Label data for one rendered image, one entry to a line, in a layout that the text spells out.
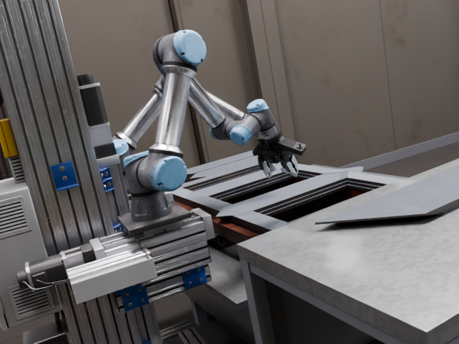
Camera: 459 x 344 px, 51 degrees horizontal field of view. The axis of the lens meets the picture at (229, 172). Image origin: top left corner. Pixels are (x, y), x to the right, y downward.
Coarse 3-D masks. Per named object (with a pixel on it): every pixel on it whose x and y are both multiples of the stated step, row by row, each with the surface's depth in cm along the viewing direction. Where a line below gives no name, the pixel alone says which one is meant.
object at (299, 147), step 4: (280, 140) 192; (284, 140) 192; (288, 140) 192; (292, 140) 192; (280, 144) 191; (284, 144) 190; (288, 144) 190; (292, 144) 190; (296, 144) 190; (300, 144) 190; (304, 144) 190; (280, 148) 192; (284, 148) 191; (288, 148) 190; (292, 148) 189; (296, 148) 188; (300, 148) 188; (304, 148) 189; (292, 152) 190; (296, 152) 189; (300, 152) 188
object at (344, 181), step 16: (224, 176) 297; (240, 176) 301; (272, 176) 274; (288, 176) 278; (304, 176) 271; (224, 192) 260; (240, 192) 263; (320, 192) 234; (208, 208) 236; (272, 208) 221; (288, 208) 224; (240, 224) 210
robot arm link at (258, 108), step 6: (252, 102) 187; (258, 102) 184; (264, 102) 185; (252, 108) 184; (258, 108) 183; (264, 108) 184; (252, 114) 184; (258, 114) 184; (264, 114) 185; (270, 114) 187; (264, 120) 185; (270, 120) 187; (264, 126) 187; (270, 126) 187
